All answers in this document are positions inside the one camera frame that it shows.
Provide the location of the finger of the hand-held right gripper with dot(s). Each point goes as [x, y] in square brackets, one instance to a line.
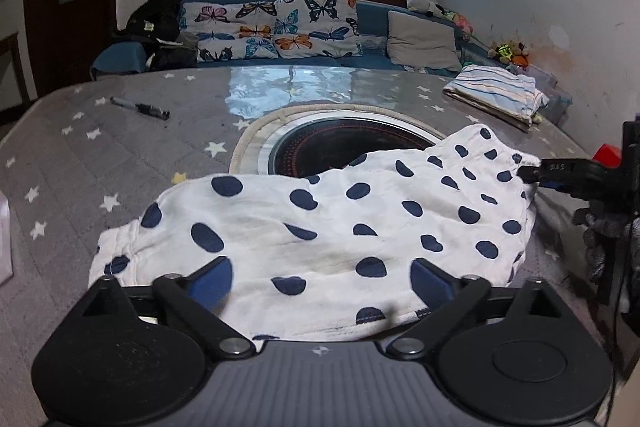
[527, 173]

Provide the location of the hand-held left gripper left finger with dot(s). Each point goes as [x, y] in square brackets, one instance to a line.
[212, 282]

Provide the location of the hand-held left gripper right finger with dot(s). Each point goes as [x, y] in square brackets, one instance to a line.
[430, 282]

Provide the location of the white polka dot pants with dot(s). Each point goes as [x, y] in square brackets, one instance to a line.
[325, 217]

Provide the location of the person's right hand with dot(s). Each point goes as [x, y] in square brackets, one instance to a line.
[597, 232]

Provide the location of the red object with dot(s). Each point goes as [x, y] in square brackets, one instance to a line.
[606, 154]

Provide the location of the yellow cloth item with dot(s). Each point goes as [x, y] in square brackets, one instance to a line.
[536, 119]

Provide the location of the clear plastic storage box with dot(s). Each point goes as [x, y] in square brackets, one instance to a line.
[547, 89]

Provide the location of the folded striped cloth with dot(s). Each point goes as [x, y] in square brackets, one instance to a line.
[495, 92]

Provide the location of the brown plush toy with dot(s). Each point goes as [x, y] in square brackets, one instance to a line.
[510, 52]

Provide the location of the pink plush toy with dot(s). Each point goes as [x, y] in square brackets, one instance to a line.
[460, 22]

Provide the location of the grey star print tablecloth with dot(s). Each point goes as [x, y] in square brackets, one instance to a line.
[100, 157]

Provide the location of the beige cushion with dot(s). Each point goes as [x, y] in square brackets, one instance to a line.
[422, 42]

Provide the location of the black pen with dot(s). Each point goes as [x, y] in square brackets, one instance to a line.
[140, 108]

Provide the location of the panda plush toy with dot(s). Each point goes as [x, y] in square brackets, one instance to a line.
[422, 2]

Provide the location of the white plastic bag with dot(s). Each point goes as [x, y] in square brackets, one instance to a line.
[4, 237]

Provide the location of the blue sofa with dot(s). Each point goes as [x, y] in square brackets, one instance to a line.
[370, 19]

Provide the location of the dark grey garment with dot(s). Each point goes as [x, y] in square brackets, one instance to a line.
[172, 54]

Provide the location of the black jacket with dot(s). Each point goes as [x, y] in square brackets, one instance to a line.
[152, 17]

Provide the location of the wooden side table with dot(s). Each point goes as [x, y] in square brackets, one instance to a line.
[12, 62]

